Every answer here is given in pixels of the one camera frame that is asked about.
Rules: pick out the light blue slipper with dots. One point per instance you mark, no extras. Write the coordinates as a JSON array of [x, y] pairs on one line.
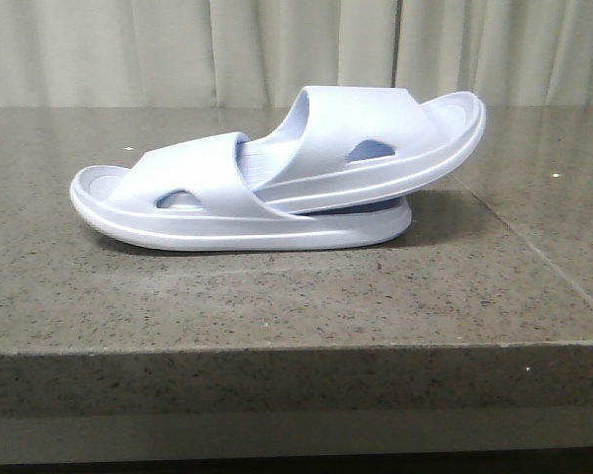
[[340, 146], [191, 196]]

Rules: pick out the beige curtain backdrop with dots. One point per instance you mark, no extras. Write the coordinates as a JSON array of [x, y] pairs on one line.
[[248, 54]]

